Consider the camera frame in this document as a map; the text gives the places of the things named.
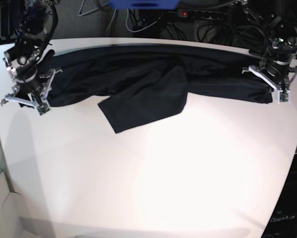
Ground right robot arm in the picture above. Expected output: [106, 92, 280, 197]
[0, 0, 62, 115]

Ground blue plastic bin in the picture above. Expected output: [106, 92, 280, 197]
[109, 0, 179, 10]

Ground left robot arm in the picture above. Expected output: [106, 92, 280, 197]
[227, 0, 297, 104]

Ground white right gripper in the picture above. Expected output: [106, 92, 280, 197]
[0, 68, 62, 116]

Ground white power strip red switch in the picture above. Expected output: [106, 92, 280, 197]
[176, 9, 227, 20]

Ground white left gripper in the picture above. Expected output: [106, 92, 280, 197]
[241, 64, 297, 103]

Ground black adapters on floor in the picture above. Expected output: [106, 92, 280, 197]
[0, 0, 25, 45]

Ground dark navy T-shirt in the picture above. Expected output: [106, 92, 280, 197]
[40, 45, 273, 133]

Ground black OpenArm computer case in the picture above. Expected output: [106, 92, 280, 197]
[262, 154, 297, 238]

